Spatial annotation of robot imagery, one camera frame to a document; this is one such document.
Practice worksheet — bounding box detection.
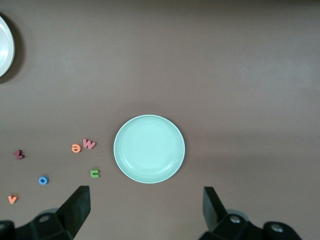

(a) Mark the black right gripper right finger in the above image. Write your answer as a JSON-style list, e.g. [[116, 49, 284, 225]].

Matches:
[[197, 186, 304, 240]]

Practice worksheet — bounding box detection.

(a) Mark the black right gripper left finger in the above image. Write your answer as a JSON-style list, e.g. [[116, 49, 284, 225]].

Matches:
[[0, 185, 91, 240]]

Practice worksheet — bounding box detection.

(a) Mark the pink foam letter w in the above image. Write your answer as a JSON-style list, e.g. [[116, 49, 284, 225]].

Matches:
[[82, 138, 97, 150]]

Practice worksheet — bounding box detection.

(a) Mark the mint green plate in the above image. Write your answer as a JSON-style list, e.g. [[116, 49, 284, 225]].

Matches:
[[113, 114, 186, 185]]

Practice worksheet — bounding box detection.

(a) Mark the brown table covering sheet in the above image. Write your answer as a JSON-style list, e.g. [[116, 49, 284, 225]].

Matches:
[[0, 0, 320, 240]]

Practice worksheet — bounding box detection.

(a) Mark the beige plate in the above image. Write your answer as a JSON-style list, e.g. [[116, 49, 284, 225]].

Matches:
[[0, 13, 16, 78]]

